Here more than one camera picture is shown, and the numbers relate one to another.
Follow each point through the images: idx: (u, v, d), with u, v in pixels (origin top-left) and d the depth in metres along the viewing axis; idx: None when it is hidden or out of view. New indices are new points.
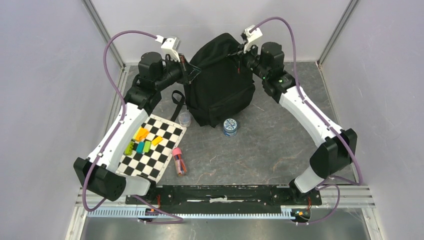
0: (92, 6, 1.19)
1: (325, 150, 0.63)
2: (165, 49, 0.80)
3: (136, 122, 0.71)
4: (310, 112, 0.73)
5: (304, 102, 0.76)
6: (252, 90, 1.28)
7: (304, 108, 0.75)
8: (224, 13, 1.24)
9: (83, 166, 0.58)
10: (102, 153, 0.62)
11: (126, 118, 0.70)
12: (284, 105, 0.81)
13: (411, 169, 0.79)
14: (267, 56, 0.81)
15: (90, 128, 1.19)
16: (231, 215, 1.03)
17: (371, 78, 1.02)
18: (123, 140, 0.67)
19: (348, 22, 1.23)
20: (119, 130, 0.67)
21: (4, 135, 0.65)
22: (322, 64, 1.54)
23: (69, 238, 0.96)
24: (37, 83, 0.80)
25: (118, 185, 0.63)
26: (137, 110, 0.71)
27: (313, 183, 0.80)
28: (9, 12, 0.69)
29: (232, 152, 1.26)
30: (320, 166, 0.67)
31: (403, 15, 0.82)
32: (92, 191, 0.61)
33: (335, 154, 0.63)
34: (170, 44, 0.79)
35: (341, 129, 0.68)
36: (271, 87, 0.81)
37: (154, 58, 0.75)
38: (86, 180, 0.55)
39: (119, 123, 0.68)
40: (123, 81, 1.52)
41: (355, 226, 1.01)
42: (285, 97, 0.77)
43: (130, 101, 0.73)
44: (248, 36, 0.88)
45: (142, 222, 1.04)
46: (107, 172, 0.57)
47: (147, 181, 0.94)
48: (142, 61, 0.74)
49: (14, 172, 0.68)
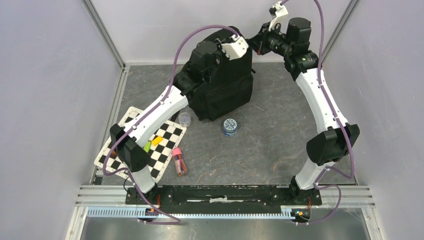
0: (92, 6, 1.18)
1: (323, 139, 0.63)
2: (235, 50, 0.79)
3: (175, 107, 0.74)
4: (322, 98, 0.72)
5: (320, 87, 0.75)
6: (250, 79, 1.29)
7: (318, 92, 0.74)
8: (224, 12, 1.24)
9: (118, 132, 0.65)
10: (136, 126, 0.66)
11: (166, 100, 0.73)
12: (299, 84, 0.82)
13: (410, 169, 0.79)
14: (293, 31, 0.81)
15: (90, 128, 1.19)
16: (231, 215, 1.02)
17: (371, 78, 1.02)
18: (157, 120, 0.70)
19: (348, 22, 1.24)
20: (157, 109, 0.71)
21: (4, 135, 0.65)
22: (322, 64, 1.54)
23: (69, 238, 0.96)
24: (37, 83, 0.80)
25: (141, 160, 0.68)
26: (179, 96, 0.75)
27: (312, 177, 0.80)
28: (10, 12, 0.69)
29: (232, 152, 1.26)
30: (315, 154, 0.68)
31: (404, 15, 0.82)
32: (119, 157, 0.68)
33: (331, 145, 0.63)
34: (243, 52, 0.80)
35: (346, 123, 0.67)
36: (293, 63, 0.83)
37: (210, 49, 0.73)
38: (113, 147, 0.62)
39: (159, 104, 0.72)
40: (123, 81, 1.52)
41: (355, 226, 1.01)
42: (303, 76, 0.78)
43: (176, 85, 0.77)
44: (277, 10, 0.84)
45: (142, 222, 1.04)
46: (135, 146, 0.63)
47: (153, 181, 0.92)
48: (197, 48, 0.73)
49: (13, 173, 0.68)
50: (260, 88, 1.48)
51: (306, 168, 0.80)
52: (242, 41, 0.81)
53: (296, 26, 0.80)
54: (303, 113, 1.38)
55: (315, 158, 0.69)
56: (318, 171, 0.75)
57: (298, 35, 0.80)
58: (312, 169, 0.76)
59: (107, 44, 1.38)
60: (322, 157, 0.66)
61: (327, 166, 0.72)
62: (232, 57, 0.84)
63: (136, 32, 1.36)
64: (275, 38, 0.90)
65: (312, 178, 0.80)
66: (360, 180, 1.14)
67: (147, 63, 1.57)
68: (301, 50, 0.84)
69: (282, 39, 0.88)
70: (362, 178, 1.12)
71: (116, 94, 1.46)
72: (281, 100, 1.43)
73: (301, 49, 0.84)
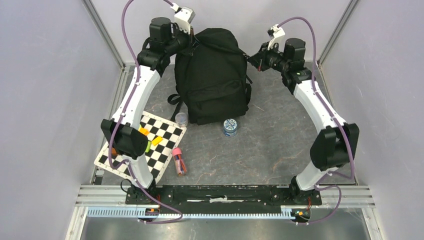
0: (91, 6, 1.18)
1: (323, 138, 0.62)
2: (181, 18, 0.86)
3: (150, 84, 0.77)
4: (317, 103, 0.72)
5: (315, 94, 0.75)
6: (241, 85, 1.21)
7: (313, 98, 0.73)
8: (224, 12, 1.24)
9: (111, 124, 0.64)
10: (125, 113, 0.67)
11: (140, 80, 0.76)
12: (297, 97, 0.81)
13: (410, 168, 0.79)
14: (289, 49, 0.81)
15: (90, 128, 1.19)
16: (231, 215, 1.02)
17: (371, 78, 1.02)
18: (141, 101, 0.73)
19: (348, 22, 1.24)
20: (135, 91, 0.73)
21: (4, 135, 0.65)
22: (322, 64, 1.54)
23: (69, 238, 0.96)
24: (37, 83, 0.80)
25: (141, 142, 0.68)
26: (150, 72, 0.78)
27: (312, 181, 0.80)
28: (9, 12, 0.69)
29: (232, 152, 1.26)
30: (319, 157, 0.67)
31: (403, 15, 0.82)
32: (118, 149, 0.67)
33: (333, 144, 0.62)
34: (187, 16, 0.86)
35: (343, 122, 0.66)
36: (289, 78, 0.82)
37: (165, 21, 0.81)
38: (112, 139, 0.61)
39: (135, 86, 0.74)
40: (123, 81, 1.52)
41: (354, 226, 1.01)
42: (298, 87, 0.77)
43: (142, 63, 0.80)
44: (274, 31, 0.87)
45: (142, 222, 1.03)
46: (132, 130, 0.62)
47: (151, 176, 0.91)
48: (153, 23, 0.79)
49: (13, 172, 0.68)
50: (259, 88, 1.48)
51: (308, 171, 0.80)
52: (183, 8, 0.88)
53: (291, 46, 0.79)
54: (303, 113, 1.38)
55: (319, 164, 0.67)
56: (320, 175, 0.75)
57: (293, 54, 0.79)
58: (313, 172, 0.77)
59: (107, 44, 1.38)
60: (326, 163, 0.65)
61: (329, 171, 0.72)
62: (186, 28, 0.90)
63: (135, 32, 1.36)
64: (274, 56, 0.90)
65: (313, 181, 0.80)
66: (359, 180, 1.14)
67: None
68: (298, 67, 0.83)
69: (280, 57, 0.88)
70: (362, 178, 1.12)
71: (116, 94, 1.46)
72: (281, 100, 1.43)
73: (298, 66, 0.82)
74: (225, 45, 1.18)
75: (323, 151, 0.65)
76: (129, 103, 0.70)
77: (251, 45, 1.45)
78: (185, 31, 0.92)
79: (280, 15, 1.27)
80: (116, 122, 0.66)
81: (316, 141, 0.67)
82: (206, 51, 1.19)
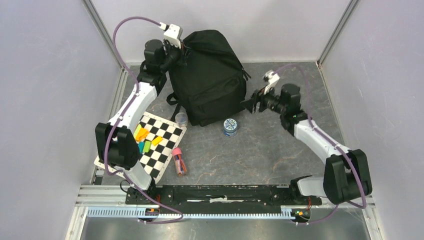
0: (91, 6, 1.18)
1: (332, 168, 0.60)
2: (170, 36, 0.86)
3: (150, 96, 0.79)
4: (320, 139, 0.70)
5: (313, 130, 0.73)
6: (240, 82, 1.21)
7: (314, 134, 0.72)
8: (224, 12, 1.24)
9: (105, 127, 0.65)
10: (122, 117, 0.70)
11: (141, 92, 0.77)
12: (299, 136, 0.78)
13: (410, 168, 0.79)
14: (285, 96, 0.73)
15: (90, 128, 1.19)
16: (231, 215, 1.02)
17: (371, 78, 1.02)
18: (139, 109, 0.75)
19: (348, 22, 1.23)
20: (134, 101, 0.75)
21: (4, 134, 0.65)
22: (322, 64, 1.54)
23: (69, 238, 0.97)
24: (37, 83, 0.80)
25: (133, 152, 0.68)
26: (149, 87, 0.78)
27: (316, 193, 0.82)
28: (9, 12, 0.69)
29: (232, 152, 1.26)
30: (331, 193, 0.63)
31: (404, 14, 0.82)
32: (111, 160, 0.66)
33: (342, 173, 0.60)
34: (175, 34, 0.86)
35: (347, 149, 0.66)
36: (287, 122, 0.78)
37: (156, 44, 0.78)
38: (106, 145, 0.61)
39: (135, 96, 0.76)
40: (123, 81, 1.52)
41: (354, 226, 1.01)
42: (298, 127, 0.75)
43: (143, 81, 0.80)
44: (269, 78, 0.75)
45: (142, 222, 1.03)
46: (127, 133, 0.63)
47: (149, 178, 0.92)
48: (146, 48, 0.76)
49: (13, 171, 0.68)
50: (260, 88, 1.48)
51: (314, 184, 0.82)
52: (169, 24, 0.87)
53: (288, 92, 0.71)
54: None
55: (334, 201, 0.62)
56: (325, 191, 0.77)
57: (290, 101, 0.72)
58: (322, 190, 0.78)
59: (107, 44, 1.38)
60: (343, 198, 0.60)
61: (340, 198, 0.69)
62: (177, 43, 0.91)
63: (135, 32, 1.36)
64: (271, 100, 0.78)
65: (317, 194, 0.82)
66: None
67: None
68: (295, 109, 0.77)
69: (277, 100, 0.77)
70: None
71: (116, 94, 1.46)
72: None
73: (296, 109, 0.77)
74: (215, 47, 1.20)
75: (334, 184, 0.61)
76: (127, 109, 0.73)
77: (250, 45, 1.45)
78: (176, 45, 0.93)
79: (280, 15, 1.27)
80: (112, 125, 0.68)
81: (324, 175, 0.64)
82: (198, 56, 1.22)
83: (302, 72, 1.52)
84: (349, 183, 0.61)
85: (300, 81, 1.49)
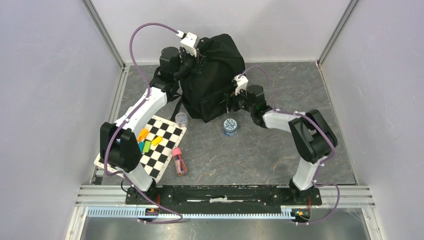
0: (91, 6, 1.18)
1: (294, 127, 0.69)
2: (187, 43, 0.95)
3: (158, 102, 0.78)
4: (283, 115, 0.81)
5: (277, 112, 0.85)
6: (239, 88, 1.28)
7: (278, 115, 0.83)
8: (224, 12, 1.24)
9: (111, 127, 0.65)
10: (129, 119, 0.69)
11: (151, 97, 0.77)
12: (269, 126, 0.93)
13: (410, 168, 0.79)
14: (251, 95, 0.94)
15: (90, 128, 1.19)
16: (231, 215, 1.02)
17: (371, 78, 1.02)
18: (146, 114, 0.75)
19: (348, 22, 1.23)
20: (144, 104, 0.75)
21: (3, 134, 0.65)
22: (322, 64, 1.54)
23: (69, 238, 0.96)
24: (37, 83, 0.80)
25: (134, 154, 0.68)
26: (160, 93, 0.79)
27: (308, 176, 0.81)
28: (10, 12, 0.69)
29: (232, 152, 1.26)
30: (304, 152, 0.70)
31: (404, 15, 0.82)
32: (110, 160, 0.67)
33: (304, 130, 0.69)
34: (192, 42, 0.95)
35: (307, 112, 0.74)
36: (258, 118, 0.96)
37: (173, 53, 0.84)
38: (109, 144, 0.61)
39: (144, 100, 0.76)
40: (123, 81, 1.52)
41: (355, 226, 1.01)
42: (265, 117, 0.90)
43: (154, 86, 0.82)
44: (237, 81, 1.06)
45: (142, 222, 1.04)
46: (130, 136, 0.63)
47: (150, 177, 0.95)
48: (162, 56, 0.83)
49: (13, 171, 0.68)
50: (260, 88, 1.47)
51: (301, 169, 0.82)
52: (188, 34, 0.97)
53: (252, 93, 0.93)
54: None
55: (309, 159, 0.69)
56: (313, 170, 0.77)
57: (255, 99, 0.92)
58: (307, 168, 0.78)
59: (106, 44, 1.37)
60: (314, 153, 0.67)
61: (320, 162, 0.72)
62: (192, 52, 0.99)
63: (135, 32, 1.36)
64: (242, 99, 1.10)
65: (309, 177, 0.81)
66: (360, 180, 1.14)
67: (147, 63, 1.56)
68: (263, 106, 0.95)
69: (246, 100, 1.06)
70: (362, 179, 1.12)
71: (116, 94, 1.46)
72: (281, 100, 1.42)
73: (262, 106, 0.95)
74: (230, 53, 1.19)
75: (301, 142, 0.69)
76: (135, 112, 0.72)
77: (250, 45, 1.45)
78: (191, 54, 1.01)
79: (280, 15, 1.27)
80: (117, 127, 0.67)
81: (293, 137, 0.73)
82: (211, 62, 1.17)
83: (302, 72, 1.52)
84: (316, 139, 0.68)
85: (300, 81, 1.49)
